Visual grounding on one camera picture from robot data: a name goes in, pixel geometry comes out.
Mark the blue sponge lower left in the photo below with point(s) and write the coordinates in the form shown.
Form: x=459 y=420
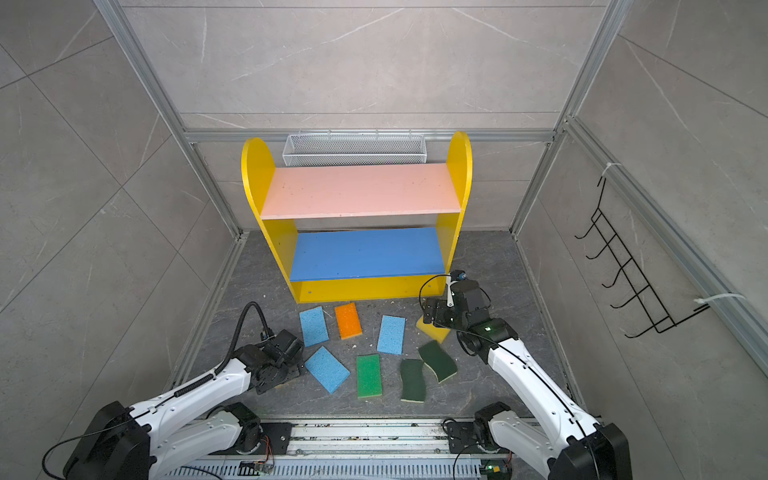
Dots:
x=327 y=370

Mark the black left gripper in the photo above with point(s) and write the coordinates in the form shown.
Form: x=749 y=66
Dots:
x=297 y=366

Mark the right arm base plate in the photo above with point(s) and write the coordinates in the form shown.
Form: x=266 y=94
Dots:
x=463 y=438

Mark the blue sponge middle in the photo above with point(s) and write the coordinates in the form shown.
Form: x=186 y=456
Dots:
x=391 y=336

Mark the orange sponge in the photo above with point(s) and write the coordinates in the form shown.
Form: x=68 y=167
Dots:
x=348 y=321

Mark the blue sponge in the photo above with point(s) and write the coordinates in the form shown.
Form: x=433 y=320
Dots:
x=391 y=336
x=327 y=370
x=313 y=326

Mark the white wire mesh basket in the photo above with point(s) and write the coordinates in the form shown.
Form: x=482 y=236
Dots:
x=338 y=149

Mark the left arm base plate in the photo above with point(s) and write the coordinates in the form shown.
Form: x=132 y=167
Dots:
x=273 y=437

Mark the yellow shelf with coloured boards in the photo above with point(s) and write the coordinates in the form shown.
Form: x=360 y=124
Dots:
x=368 y=264

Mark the yellow sponge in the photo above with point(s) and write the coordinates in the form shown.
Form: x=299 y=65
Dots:
x=438 y=334

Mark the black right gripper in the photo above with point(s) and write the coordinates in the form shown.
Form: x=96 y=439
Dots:
x=442 y=307

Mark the blue sponge upper left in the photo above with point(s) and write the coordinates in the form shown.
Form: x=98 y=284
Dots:
x=313 y=326

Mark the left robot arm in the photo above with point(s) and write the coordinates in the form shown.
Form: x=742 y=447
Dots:
x=153 y=437

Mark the black wire hook rack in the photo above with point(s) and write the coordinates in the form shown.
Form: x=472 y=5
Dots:
x=629 y=271

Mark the aluminium mounting rail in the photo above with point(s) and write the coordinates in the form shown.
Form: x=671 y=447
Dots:
x=356 y=449

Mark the bright green sponge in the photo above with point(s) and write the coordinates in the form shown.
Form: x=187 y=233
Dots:
x=369 y=382

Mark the dark green sponge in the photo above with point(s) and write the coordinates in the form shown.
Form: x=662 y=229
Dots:
x=413 y=382
x=439 y=362

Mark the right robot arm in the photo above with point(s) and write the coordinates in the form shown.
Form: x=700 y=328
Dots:
x=563 y=441

